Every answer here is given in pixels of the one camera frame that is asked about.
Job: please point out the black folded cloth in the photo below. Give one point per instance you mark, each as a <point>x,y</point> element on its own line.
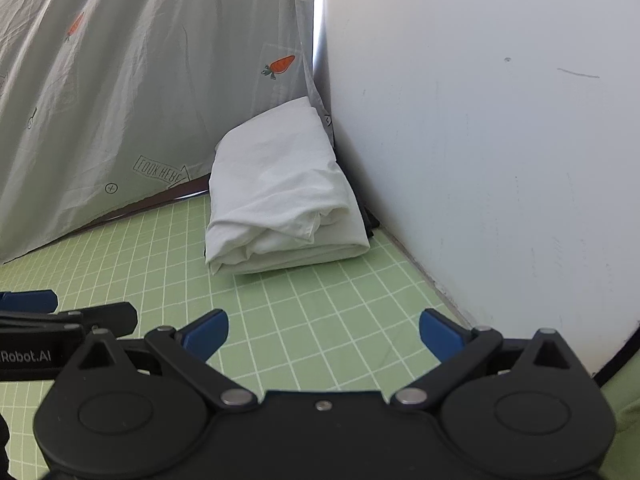
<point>371,222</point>

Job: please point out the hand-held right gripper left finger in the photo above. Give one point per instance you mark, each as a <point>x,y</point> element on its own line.
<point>206,336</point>

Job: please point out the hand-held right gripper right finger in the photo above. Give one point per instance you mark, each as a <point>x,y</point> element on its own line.
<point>441,332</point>

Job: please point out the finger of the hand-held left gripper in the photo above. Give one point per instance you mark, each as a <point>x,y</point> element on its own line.
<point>110,317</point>
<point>27,301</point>

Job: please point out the grey printed sheet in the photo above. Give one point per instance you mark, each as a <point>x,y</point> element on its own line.
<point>125,85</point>

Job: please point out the white shirt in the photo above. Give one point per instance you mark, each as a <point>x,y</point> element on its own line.
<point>280,195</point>

